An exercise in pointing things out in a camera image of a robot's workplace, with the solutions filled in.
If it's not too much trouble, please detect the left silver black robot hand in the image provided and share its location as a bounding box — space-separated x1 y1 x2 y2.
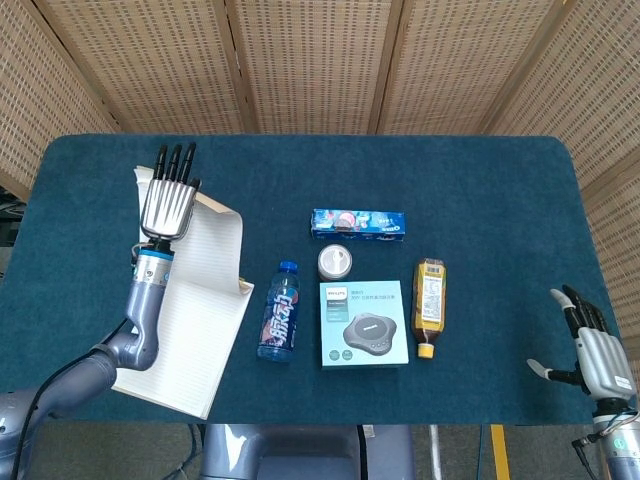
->
139 142 203 246

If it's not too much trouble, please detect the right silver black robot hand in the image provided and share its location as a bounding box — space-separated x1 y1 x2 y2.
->
526 284 637 401

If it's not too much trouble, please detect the yellow notepad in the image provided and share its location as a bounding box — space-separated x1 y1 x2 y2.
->
110 166 255 420

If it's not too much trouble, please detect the blue sports drink bottle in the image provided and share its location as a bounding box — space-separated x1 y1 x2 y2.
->
256 260 301 365

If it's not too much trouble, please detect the clear round container white lid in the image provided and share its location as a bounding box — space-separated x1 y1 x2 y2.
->
317 243 354 282

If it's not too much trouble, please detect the yellow label tea bottle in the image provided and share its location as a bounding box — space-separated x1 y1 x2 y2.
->
410 257 448 359

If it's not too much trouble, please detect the teal table cloth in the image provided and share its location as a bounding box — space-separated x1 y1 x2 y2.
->
0 133 624 426

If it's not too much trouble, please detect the blue Oreo cookie box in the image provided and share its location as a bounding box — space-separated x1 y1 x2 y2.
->
310 208 406 243

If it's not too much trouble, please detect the woven rattan folding screen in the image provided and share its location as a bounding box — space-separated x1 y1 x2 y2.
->
0 0 640 361

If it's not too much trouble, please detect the teal Philips speaker box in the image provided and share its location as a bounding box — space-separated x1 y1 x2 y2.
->
319 279 410 371

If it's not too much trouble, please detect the grey robot torso base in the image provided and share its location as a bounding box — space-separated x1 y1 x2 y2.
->
199 423 416 480

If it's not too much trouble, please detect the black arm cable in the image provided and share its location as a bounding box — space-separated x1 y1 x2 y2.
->
572 422 614 480
10 317 134 480

